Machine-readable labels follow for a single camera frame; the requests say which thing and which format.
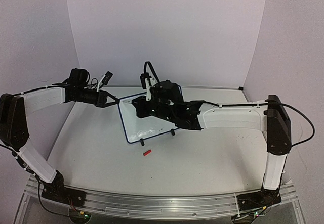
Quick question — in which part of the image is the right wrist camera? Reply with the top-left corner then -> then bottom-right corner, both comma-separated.
140,72 -> 156,101

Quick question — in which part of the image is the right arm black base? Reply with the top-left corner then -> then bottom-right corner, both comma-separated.
237,185 -> 281,211

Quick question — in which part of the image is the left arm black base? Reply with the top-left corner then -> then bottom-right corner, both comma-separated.
41,171 -> 86,208

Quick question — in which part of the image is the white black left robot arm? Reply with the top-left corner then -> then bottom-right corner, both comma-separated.
1,68 -> 119,201

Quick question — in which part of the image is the red marker cap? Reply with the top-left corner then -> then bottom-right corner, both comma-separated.
143,149 -> 152,156

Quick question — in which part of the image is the right camera black cable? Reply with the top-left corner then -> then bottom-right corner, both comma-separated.
143,61 -> 160,83

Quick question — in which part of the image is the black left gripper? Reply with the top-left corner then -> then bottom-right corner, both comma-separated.
74,86 -> 119,107

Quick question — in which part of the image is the rear aluminium table trim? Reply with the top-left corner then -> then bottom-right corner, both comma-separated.
102,84 -> 244,91

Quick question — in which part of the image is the blue-framed whiteboard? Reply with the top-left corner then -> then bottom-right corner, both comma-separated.
117,87 -> 180,144

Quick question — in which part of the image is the aluminium front rail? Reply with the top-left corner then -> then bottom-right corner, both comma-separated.
41,184 -> 304,222

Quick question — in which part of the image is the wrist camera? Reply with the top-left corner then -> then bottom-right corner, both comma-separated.
140,72 -> 156,101
96,71 -> 113,92

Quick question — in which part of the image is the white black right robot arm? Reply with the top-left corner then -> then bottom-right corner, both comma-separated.
131,80 -> 292,191

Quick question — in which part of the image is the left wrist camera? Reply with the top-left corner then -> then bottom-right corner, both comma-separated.
96,71 -> 113,92

